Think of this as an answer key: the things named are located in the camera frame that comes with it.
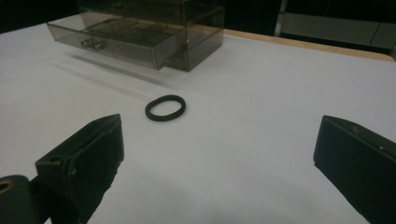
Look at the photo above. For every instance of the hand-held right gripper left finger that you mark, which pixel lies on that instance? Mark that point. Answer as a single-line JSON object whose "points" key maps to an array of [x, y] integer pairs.
{"points": [[90, 158]]}

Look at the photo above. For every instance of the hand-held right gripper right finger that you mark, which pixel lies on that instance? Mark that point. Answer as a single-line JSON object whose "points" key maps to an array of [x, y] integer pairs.
{"points": [[358, 161]]}

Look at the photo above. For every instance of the smoky clear drawer organizer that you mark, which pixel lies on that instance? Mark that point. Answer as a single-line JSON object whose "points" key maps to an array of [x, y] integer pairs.
{"points": [[199, 40]]}

